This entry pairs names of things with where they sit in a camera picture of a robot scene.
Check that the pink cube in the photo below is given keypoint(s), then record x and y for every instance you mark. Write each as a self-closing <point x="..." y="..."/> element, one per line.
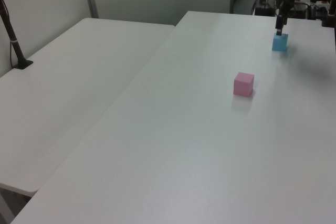
<point x="242" y="85"/>

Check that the black camera stand base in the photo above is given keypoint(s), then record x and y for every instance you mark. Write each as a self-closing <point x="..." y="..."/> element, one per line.
<point x="328" y="20"/>

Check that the blue cube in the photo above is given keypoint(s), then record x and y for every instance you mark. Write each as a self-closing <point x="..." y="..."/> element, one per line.
<point x="279" y="44"/>

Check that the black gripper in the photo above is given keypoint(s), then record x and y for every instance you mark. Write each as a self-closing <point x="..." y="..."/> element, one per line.
<point x="286" y="7"/>

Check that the white adjoining table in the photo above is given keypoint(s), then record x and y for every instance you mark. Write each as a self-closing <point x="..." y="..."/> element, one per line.
<point x="65" y="90"/>

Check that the black pole with white band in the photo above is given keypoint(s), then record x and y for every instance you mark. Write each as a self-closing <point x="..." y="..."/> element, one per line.
<point x="11" y="35"/>

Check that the black electronics box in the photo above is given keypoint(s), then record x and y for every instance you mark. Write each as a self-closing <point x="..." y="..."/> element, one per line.
<point x="265" y="11"/>

